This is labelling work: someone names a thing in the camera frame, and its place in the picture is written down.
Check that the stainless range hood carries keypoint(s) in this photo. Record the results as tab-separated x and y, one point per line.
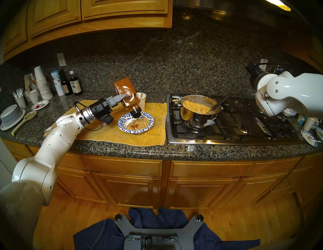
227	10

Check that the blue patterned paper plate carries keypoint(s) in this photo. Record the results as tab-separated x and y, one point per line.
306	136

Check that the bundle of wooden stir sticks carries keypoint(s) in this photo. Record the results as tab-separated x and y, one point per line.
32	78

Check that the wooden spoon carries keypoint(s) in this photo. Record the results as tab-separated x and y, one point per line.
29	116

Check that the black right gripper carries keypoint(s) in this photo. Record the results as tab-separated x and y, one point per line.
254	70

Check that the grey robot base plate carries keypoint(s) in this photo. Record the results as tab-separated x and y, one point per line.
189	231

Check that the soy sauce bottle white cap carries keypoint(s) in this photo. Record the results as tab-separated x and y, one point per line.
75	86

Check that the dark oil bottle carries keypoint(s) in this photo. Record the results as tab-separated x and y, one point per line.
66	87

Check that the grey stack of paper plates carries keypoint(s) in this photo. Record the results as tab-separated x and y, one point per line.
10	113

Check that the dark wooden corner cabinet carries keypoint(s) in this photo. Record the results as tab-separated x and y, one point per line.
300	48

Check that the small white plate red stain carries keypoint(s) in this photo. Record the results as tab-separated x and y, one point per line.
40	104

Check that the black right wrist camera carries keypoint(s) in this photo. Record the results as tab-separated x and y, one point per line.
282	69

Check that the blue patterned bowl with food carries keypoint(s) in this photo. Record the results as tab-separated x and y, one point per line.
320	133

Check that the grey power strip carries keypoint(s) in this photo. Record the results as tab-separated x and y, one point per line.
159	238

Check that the yellow terry towel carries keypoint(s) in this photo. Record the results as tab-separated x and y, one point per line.
101	133

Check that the plain white paper cup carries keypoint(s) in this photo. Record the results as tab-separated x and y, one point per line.
310	124

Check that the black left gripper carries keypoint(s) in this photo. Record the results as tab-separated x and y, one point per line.
99	109

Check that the wooden cabinets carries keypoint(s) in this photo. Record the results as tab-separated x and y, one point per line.
101	12
164	181

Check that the ground cinnamon jar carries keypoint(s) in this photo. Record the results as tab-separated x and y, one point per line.
126	90

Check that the white paper cup with forks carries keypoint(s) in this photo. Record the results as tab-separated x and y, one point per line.
21	102

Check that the wooden upper cabinets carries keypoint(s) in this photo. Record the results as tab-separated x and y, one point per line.
101	12

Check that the white plastic spoon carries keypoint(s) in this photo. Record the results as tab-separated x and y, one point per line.
142	95
314	141

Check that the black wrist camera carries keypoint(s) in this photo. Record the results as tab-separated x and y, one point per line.
107	119
282	69

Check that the white salt canister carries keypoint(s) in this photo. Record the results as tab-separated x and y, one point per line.
58	85

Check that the scooped oatmeal portion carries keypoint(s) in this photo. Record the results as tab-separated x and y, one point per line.
137	124

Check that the dark blue denim cloth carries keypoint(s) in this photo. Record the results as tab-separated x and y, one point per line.
101	237

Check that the small printed food tub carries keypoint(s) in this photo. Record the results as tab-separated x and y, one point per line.
301	120

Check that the blue patterned paper bowl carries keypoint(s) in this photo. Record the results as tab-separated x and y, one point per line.
123	120

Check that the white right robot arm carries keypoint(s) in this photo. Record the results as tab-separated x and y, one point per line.
297	93

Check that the stainless steel saucepan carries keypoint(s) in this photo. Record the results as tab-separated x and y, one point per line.
194	121

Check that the large white plate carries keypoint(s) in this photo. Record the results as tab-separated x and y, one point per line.
21	118

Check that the stainless gas cooktop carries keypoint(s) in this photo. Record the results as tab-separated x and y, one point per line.
252	131

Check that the stack of blue patterned bowls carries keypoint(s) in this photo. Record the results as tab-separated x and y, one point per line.
291	112

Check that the flat wooden cutlery pack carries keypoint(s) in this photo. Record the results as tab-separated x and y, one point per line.
27	82

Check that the wooden lower cabinets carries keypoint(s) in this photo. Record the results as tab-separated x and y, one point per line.
164	181

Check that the stack of white paper cups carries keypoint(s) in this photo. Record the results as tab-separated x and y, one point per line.
44	87

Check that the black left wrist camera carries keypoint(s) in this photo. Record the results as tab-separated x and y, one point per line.
107	119

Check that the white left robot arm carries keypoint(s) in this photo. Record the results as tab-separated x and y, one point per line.
50	146

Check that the white paper cup with spoons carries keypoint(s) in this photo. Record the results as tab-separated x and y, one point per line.
142	103

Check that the white wall outlet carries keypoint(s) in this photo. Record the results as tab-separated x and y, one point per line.
61	59
264	61

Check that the oatmeal in saucepan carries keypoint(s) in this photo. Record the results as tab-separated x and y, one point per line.
195	107

